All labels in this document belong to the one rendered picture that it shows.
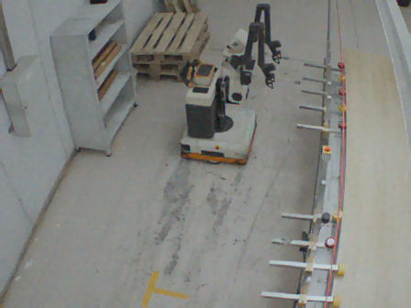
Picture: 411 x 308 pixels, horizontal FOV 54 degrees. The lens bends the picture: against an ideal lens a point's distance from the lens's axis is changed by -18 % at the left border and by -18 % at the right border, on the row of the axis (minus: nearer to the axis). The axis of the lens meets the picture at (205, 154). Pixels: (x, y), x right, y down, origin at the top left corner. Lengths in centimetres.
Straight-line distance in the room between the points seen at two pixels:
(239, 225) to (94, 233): 136
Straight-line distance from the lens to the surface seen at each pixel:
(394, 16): 239
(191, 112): 448
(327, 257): 337
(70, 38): 433
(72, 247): 438
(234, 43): 413
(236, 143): 462
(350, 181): 350
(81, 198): 475
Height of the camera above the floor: 339
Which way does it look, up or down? 43 degrees down
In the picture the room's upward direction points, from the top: 4 degrees counter-clockwise
